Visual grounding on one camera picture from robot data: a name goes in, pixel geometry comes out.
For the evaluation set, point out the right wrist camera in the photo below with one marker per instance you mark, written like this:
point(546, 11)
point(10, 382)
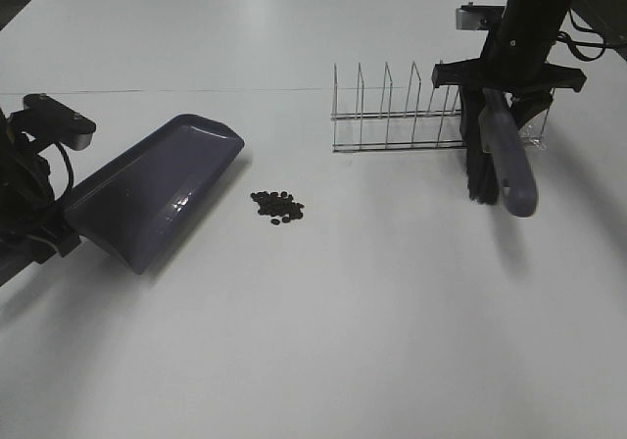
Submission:
point(474, 17)

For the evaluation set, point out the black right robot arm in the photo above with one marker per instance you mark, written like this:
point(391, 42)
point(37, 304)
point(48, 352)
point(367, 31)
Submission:
point(514, 57)

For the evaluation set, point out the purple plastic dustpan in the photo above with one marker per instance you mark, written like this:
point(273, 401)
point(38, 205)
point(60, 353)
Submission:
point(137, 205)

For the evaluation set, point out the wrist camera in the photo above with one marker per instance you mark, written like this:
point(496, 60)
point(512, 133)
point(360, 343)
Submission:
point(474, 17)
point(50, 120)

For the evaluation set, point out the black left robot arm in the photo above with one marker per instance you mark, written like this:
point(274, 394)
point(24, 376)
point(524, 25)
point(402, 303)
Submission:
point(33, 223)

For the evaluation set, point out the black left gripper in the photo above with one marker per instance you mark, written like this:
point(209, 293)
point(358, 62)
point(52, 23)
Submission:
point(18, 251)

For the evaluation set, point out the chrome wire dish rack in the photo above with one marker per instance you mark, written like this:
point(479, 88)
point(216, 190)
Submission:
point(393, 117)

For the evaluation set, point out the pile of coffee beans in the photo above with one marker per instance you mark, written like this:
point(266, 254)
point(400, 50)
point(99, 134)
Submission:
point(279, 206)

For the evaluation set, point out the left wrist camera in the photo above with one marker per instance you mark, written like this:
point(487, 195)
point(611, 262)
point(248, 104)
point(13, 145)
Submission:
point(50, 120)

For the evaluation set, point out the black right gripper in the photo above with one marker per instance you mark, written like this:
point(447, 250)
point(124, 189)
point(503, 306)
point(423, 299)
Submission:
point(476, 74)

